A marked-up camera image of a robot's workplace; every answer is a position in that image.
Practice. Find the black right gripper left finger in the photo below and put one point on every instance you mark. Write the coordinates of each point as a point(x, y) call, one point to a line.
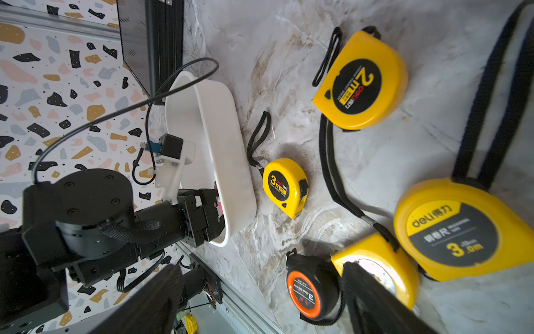
point(152, 309)

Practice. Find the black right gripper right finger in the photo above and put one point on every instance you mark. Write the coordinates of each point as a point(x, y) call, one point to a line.
point(372, 308)

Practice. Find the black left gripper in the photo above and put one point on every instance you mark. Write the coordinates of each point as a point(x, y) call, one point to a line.
point(202, 221)

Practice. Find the black orange tape measure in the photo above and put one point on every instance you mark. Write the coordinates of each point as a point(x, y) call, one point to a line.
point(314, 288)

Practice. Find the yellow 3m tape measure large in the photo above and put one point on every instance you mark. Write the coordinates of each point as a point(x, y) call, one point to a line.
point(284, 181)

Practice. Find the yellow 2m tape measure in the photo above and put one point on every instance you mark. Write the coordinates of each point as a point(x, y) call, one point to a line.
point(361, 83)

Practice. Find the pink tape measure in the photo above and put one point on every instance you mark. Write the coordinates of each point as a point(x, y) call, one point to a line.
point(219, 206)

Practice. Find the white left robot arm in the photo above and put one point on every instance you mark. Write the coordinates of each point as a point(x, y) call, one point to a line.
point(84, 228)

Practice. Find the white storage box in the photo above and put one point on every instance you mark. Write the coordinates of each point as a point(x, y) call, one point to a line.
point(204, 116)

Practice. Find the black flat case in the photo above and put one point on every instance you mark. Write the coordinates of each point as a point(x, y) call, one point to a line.
point(151, 33)

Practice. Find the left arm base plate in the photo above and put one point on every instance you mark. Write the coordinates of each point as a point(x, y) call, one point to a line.
point(200, 278)

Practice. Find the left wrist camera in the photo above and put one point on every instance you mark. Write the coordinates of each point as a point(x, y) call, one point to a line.
point(171, 154)

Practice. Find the aluminium front rail frame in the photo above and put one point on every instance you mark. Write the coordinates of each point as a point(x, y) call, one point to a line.
point(237, 311)

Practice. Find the aluminium left corner post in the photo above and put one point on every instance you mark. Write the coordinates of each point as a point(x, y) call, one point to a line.
point(36, 19)

